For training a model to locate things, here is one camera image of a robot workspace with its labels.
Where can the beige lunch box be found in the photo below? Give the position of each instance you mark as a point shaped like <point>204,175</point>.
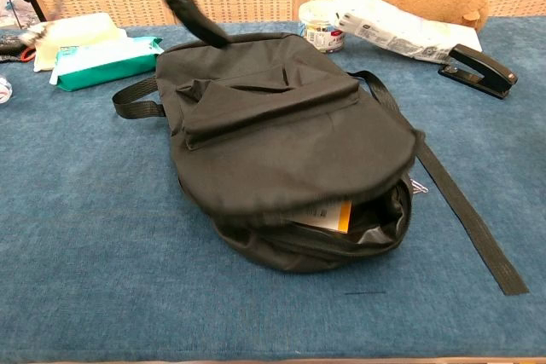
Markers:
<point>81,31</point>

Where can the grey knit glove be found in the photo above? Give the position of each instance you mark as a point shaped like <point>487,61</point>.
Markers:
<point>13,50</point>

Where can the white tissue multipack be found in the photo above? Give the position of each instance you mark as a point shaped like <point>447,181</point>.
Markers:
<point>384,27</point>

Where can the green wet wipes pack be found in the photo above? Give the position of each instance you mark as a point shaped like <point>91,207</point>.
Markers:
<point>102,67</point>

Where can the blue table mat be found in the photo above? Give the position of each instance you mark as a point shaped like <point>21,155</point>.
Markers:
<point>85,210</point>

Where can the yellow white paper pad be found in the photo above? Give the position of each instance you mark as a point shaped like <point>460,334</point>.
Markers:
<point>328,215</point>

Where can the clear jar of clips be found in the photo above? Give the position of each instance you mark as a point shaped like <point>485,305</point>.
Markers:
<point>320,31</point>

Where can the black backpack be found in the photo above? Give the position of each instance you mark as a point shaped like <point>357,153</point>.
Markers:
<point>277,146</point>

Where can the small paper clips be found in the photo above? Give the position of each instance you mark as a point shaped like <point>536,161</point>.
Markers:
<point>420,187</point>

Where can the black stapler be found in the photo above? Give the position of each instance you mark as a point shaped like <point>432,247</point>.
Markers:
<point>486,70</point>

